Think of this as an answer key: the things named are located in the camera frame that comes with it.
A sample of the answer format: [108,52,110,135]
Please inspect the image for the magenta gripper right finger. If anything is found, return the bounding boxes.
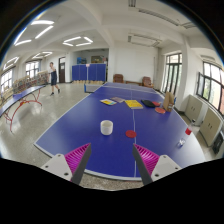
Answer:
[132,144,159,185]

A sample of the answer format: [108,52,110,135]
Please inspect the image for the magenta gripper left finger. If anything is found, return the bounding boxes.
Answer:
[65,143,91,185]

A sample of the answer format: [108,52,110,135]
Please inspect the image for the red round coaster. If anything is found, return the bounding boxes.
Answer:
[125,130,137,138]

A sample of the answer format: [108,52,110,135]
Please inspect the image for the clear bottle red cap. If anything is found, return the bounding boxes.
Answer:
[177,127,192,147]

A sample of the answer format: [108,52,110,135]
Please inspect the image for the white cup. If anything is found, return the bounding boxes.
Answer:
[100,120,113,135]

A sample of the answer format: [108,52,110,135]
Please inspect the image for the red ping-pong paddle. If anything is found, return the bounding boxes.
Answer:
[155,107,166,114]

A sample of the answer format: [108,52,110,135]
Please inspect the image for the blue ping-pong table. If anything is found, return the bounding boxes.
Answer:
[35,83,205,180]
[0,85,43,124]

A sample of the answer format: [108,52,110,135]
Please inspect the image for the black pouch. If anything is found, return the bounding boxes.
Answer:
[141,100,155,108]

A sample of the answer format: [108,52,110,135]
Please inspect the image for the yellow book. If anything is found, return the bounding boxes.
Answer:
[125,100,143,109]

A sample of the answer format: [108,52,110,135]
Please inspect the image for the brown cardboard box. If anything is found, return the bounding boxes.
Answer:
[163,92,174,112]

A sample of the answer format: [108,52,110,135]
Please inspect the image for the beige cabinet far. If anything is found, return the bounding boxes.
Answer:
[185,95,203,125]

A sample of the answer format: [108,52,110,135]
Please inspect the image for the beige cabinet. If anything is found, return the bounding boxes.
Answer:
[200,109,223,146]
[185,95,203,125]

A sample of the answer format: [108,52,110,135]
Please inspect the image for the grey booklet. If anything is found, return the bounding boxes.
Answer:
[110,97,125,103]

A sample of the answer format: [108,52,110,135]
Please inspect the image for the beige cabinet near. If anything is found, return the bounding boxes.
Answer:
[200,109,223,146]

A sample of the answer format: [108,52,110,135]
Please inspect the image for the brown armchair right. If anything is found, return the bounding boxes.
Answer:
[142,77,154,88]

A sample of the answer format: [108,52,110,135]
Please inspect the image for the brown armchair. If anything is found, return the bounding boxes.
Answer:
[142,77,154,88]
[113,74,124,83]

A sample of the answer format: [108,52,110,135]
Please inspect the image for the brown armchair left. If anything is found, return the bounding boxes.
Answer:
[113,74,124,83]

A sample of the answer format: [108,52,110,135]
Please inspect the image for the person in dark clothes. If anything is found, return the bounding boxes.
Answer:
[49,62,60,95]

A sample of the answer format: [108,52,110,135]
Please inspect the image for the blue partition boards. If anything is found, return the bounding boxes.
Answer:
[72,64,106,81]

